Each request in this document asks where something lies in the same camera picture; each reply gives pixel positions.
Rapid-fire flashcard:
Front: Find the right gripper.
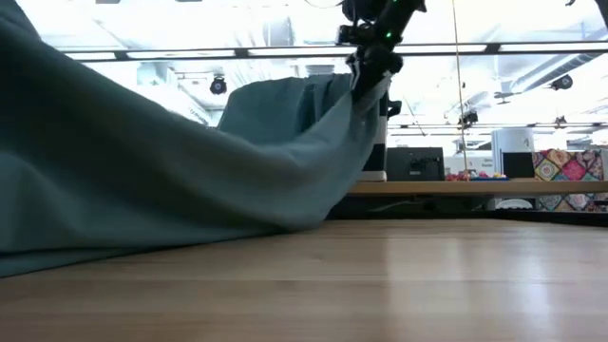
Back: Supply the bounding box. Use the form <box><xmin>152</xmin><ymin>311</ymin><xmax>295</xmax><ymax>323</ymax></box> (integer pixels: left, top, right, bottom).
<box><xmin>345</xmin><ymin>43</ymin><xmax>405</xmax><ymax>103</ymax></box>

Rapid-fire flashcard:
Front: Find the navy white striped fabric bin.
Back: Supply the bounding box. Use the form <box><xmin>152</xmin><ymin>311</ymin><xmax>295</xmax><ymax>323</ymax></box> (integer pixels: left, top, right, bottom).
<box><xmin>359</xmin><ymin>89</ymin><xmax>403</xmax><ymax>183</ymax></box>

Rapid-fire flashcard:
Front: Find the teal shirt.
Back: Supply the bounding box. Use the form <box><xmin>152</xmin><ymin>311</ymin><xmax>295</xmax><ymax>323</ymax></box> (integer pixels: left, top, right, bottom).
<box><xmin>0</xmin><ymin>0</ymin><xmax>393</xmax><ymax>279</ymax></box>

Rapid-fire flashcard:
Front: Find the black monitor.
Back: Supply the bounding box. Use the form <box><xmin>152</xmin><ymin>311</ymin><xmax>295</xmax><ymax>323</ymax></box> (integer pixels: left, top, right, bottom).
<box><xmin>385</xmin><ymin>146</ymin><xmax>447</xmax><ymax>182</ymax></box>

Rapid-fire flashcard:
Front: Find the thin vertical rod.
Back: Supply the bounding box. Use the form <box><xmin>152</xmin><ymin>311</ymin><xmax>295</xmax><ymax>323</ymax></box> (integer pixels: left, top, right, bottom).
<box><xmin>450</xmin><ymin>0</ymin><xmax>469</xmax><ymax>180</ymax></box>

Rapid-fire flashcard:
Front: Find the colourful toy pile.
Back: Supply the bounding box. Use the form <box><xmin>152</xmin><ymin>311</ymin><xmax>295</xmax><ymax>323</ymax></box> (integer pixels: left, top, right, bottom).
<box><xmin>445</xmin><ymin>170</ymin><xmax>510</xmax><ymax>182</ymax></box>

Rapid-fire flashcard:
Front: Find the light wooden desk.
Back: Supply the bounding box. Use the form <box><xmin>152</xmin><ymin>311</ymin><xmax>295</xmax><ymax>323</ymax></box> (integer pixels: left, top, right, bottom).
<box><xmin>348</xmin><ymin>180</ymin><xmax>608</xmax><ymax>197</ymax></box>

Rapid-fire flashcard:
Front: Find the white column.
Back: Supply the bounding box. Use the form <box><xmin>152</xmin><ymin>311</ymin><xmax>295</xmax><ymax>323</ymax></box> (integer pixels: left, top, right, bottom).
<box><xmin>491</xmin><ymin>127</ymin><xmax>536</xmax><ymax>180</ymax></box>

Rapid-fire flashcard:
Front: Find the small black screen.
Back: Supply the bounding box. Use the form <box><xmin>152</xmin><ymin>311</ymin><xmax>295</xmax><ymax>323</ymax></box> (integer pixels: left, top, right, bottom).
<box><xmin>502</xmin><ymin>151</ymin><xmax>536</xmax><ymax>180</ymax></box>

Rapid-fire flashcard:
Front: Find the white chair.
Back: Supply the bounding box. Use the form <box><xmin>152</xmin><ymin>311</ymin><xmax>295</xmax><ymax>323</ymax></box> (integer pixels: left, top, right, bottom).
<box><xmin>495</xmin><ymin>198</ymin><xmax>534</xmax><ymax>210</ymax></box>

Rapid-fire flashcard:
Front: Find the colourful patchwork quilt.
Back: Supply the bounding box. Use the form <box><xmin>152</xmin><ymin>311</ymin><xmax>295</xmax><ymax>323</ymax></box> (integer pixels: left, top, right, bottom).
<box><xmin>532</xmin><ymin>147</ymin><xmax>608</xmax><ymax>213</ymax></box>

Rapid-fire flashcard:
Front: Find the black metal table frame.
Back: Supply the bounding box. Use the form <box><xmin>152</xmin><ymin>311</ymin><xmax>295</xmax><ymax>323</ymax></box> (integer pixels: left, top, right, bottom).
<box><xmin>326</xmin><ymin>195</ymin><xmax>608</xmax><ymax>228</ymax></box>

